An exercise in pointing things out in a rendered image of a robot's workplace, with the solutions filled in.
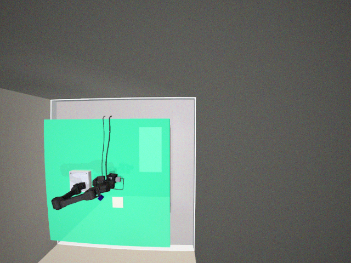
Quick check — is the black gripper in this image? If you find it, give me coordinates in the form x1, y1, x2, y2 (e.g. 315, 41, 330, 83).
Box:
92, 179, 115, 189

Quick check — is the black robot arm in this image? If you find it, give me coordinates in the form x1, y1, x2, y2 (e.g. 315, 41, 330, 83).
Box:
51, 176, 111, 210

